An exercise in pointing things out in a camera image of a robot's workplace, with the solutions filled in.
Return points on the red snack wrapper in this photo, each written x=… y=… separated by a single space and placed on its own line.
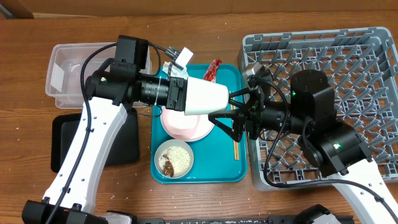
x=210 y=74

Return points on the grey bowl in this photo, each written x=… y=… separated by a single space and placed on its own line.
x=166 y=145

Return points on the teal plastic tray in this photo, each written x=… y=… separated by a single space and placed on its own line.
x=214 y=154

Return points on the black tray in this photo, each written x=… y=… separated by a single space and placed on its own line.
x=125 y=148

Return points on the white napkin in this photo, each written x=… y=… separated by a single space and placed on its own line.
x=175 y=72

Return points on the wooden chopstick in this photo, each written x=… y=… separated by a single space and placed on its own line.
x=236 y=150
x=232 y=107

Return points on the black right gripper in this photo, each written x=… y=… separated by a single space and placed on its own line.
x=249 y=109

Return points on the white rice pile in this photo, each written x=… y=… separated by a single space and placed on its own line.
x=179 y=158

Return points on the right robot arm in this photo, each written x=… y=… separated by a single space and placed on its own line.
x=331 y=145

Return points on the grey plastic dish rack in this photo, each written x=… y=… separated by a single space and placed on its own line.
x=361 y=65

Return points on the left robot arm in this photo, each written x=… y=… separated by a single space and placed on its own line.
x=111 y=81

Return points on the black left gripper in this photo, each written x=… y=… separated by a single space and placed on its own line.
x=180 y=103

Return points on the white cup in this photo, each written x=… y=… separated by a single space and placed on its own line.
x=204 y=97

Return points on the brown mushroom piece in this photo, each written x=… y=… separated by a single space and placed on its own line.
x=168 y=167

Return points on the clear plastic bin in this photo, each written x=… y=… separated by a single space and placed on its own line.
x=63 y=74

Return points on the pink plate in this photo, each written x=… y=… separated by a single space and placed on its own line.
x=185 y=128

